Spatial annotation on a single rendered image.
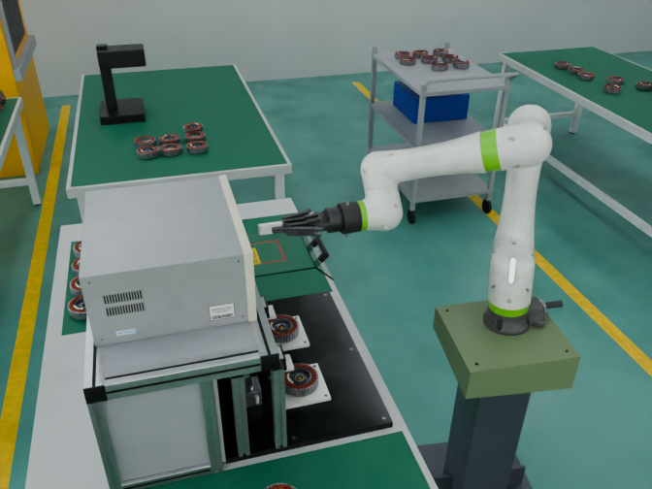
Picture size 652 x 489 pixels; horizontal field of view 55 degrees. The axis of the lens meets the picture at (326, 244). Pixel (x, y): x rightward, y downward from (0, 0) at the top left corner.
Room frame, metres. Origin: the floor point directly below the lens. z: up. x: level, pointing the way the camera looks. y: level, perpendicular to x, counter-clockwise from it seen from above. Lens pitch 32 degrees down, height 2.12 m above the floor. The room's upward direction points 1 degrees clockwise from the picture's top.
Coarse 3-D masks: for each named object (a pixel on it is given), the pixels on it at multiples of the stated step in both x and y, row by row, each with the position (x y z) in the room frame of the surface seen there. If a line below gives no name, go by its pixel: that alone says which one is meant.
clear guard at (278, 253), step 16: (256, 240) 1.71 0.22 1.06; (272, 240) 1.71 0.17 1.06; (288, 240) 1.71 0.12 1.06; (304, 240) 1.72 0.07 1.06; (272, 256) 1.62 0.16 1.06; (288, 256) 1.62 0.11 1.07; (304, 256) 1.62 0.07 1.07; (256, 272) 1.53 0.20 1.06; (272, 272) 1.53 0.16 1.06; (288, 272) 1.54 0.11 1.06
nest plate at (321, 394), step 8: (320, 376) 1.39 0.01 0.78; (320, 384) 1.36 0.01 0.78; (320, 392) 1.33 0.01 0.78; (328, 392) 1.33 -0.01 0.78; (288, 400) 1.30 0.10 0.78; (296, 400) 1.30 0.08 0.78; (304, 400) 1.30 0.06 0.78; (312, 400) 1.30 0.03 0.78; (320, 400) 1.30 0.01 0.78; (328, 400) 1.31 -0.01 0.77
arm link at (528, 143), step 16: (496, 128) 1.64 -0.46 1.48; (512, 128) 1.60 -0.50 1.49; (528, 128) 1.58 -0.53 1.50; (544, 128) 1.60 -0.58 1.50; (480, 144) 1.60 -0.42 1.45; (496, 144) 1.58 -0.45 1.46; (512, 144) 1.56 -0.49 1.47; (528, 144) 1.55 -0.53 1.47; (544, 144) 1.55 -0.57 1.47; (496, 160) 1.57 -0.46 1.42; (512, 160) 1.56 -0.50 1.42; (528, 160) 1.55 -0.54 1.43
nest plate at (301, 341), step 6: (300, 324) 1.64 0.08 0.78; (300, 330) 1.61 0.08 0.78; (300, 336) 1.58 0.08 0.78; (306, 336) 1.58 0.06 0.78; (276, 342) 1.54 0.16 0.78; (288, 342) 1.54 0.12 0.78; (294, 342) 1.54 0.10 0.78; (300, 342) 1.54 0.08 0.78; (306, 342) 1.54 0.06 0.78; (282, 348) 1.52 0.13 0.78; (288, 348) 1.52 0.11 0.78; (294, 348) 1.53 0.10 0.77
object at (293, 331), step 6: (276, 318) 1.62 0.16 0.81; (282, 318) 1.62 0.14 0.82; (288, 318) 1.62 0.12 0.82; (294, 318) 1.63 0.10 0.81; (270, 324) 1.59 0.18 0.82; (276, 324) 1.61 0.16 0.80; (282, 324) 1.60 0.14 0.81; (288, 324) 1.61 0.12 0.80; (294, 324) 1.59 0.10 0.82; (276, 330) 1.59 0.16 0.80; (282, 330) 1.58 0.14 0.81; (288, 330) 1.56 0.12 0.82; (294, 330) 1.56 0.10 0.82; (276, 336) 1.54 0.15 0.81; (282, 336) 1.54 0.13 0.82; (288, 336) 1.54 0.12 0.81; (294, 336) 1.56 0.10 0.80; (282, 342) 1.54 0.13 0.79
